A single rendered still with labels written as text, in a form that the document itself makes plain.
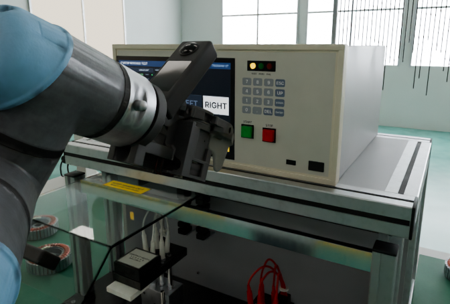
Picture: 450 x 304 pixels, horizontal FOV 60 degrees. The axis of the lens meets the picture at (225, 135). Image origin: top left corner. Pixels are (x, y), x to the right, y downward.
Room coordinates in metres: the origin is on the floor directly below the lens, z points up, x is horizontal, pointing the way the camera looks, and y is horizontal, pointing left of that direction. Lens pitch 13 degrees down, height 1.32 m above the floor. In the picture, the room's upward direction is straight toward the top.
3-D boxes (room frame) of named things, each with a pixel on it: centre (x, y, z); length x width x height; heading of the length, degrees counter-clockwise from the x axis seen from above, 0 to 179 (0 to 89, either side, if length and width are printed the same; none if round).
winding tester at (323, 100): (0.82, -0.07, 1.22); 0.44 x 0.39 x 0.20; 60
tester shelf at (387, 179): (0.82, -0.06, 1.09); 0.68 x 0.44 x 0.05; 60
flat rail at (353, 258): (0.63, 0.05, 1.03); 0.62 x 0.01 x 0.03; 60
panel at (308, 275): (0.77, -0.03, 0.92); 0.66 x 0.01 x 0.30; 60
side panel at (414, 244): (0.73, -0.38, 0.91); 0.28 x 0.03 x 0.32; 150
